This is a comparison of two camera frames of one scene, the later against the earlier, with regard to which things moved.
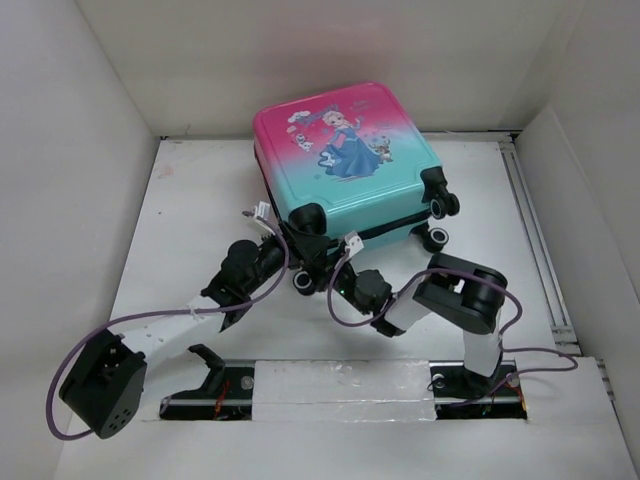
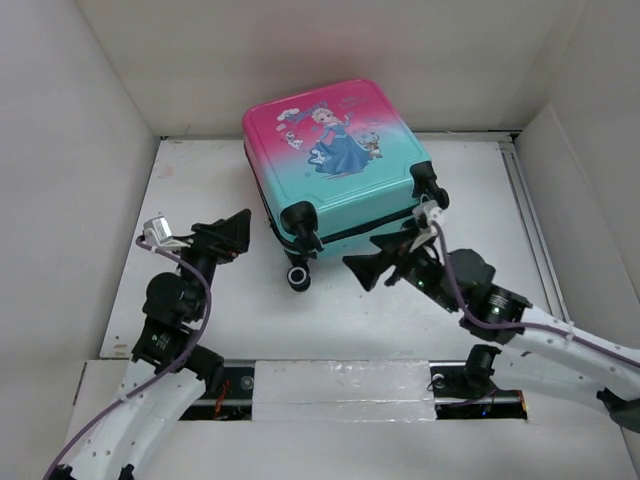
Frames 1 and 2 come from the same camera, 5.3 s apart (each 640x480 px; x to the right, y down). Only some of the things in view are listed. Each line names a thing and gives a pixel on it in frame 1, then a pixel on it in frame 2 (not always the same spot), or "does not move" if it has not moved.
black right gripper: x=331 y=270 to x=368 y=267
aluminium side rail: x=563 y=330 does not move
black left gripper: x=302 y=248 to x=223 y=239
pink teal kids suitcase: x=356 y=155 does not move
